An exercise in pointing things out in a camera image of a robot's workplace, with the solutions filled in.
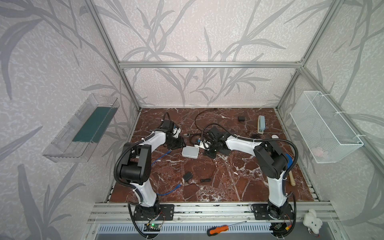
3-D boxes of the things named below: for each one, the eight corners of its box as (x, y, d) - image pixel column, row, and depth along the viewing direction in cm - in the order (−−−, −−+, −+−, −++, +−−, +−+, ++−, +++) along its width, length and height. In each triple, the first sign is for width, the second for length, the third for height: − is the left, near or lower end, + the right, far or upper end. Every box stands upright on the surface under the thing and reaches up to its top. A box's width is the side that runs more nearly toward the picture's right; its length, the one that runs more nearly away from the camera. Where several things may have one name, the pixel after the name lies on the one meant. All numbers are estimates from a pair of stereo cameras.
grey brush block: (257, 133, 108) (260, 127, 103) (257, 118, 117) (260, 113, 112) (262, 134, 107) (265, 128, 102) (262, 119, 116) (265, 114, 111)
